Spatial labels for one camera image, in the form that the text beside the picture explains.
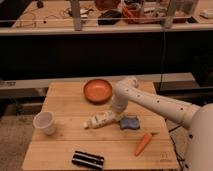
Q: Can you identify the metal frame post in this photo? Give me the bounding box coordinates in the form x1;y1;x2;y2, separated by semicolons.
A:
70;0;82;31
164;0;176;28

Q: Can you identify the black cable on floor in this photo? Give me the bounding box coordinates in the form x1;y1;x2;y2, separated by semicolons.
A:
168;124;184;171

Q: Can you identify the orange toy carrot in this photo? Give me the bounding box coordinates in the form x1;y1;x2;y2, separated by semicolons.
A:
134;133;155;156

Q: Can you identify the black object on bench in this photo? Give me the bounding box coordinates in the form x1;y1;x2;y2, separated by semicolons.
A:
98;10;122;25

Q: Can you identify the white plastic bottle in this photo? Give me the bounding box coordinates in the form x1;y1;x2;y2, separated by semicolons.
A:
83;110;116;129

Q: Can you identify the orange ceramic bowl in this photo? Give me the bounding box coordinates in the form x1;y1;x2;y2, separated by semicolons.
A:
83;79;112;103

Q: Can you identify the black white striped block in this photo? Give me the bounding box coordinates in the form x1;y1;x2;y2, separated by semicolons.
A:
72;151;104;171

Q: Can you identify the red tool on bench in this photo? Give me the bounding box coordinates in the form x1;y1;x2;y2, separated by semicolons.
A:
122;6;144;24

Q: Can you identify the metal frame post left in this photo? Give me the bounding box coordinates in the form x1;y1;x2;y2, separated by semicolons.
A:
70;0;82;31

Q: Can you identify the blue sponge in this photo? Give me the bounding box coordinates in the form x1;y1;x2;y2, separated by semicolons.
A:
119;116;140;130

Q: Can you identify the metal frame post right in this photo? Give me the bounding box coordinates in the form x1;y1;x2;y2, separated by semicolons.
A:
164;0;176;28

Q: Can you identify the white plastic cup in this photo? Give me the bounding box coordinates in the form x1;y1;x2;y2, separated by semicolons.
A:
33;111;56;135

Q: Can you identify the wooden workbench shelf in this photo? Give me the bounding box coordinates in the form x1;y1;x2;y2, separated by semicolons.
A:
0;0;213;35

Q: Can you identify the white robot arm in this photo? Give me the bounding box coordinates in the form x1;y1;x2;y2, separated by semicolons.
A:
111;76;213;171

